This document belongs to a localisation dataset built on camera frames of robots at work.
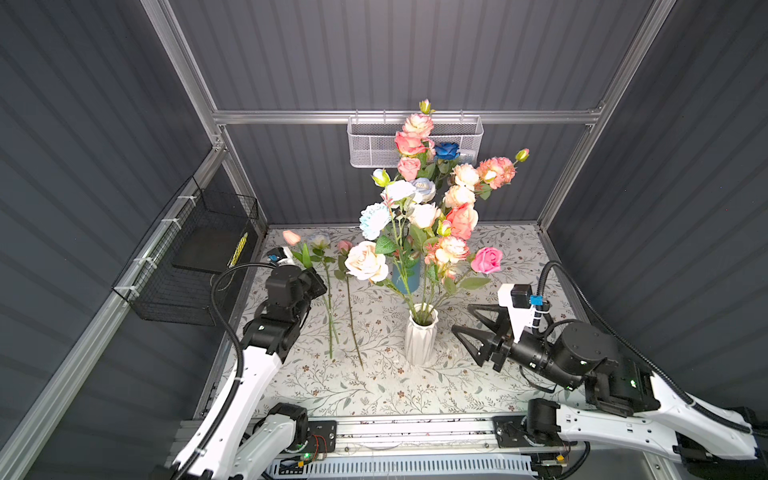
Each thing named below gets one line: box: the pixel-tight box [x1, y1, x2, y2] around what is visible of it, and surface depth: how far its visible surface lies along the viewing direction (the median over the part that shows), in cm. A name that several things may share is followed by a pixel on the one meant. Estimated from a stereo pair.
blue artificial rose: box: [435, 142, 461, 160], surface depth 79 cm
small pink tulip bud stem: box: [282, 230, 313, 268], surface depth 77 cm
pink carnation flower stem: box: [402, 99, 436, 161], surface depth 75 cm
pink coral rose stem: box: [446, 202, 472, 241], surface depth 64 cm
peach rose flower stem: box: [474, 148, 531, 200], surface depth 73 cm
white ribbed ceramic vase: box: [405, 303, 439, 367], surface depth 73 cm
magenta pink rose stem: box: [433, 247, 504, 311], surface depth 56 cm
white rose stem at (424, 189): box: [412, 177, 436, 203], surface depth 73 cm
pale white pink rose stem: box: [409, 202, 441, 312], surface depth 65 cm
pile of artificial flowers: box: [310, 234, 366, 369], surface depth 88 cm
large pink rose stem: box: [394, 132, 427, 155], surface depth 72 cm
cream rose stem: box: [345, 241, 416, 313], surface depth 56 cm
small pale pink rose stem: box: [397, 157, 421, 181], surface depth 72 cm
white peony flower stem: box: [443, 163, 479, 208], surface depth 72 cm
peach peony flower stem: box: [431, 235, 470, 319], surface depth 60 cm
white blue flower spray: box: [360, 168, 420, 319], surface depth 55 cm
